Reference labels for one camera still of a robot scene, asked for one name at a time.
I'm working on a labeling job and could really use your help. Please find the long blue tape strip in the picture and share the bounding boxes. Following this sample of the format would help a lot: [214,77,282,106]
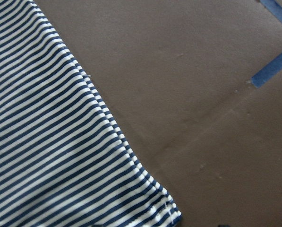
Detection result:
[251,53,282,88]

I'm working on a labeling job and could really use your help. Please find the navy white striped polo shirt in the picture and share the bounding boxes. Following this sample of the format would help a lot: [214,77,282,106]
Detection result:
[0,0,181,227]

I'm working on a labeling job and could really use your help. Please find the crossing blue tape strip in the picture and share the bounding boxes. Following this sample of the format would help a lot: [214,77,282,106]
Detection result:
[260,0,282,23]

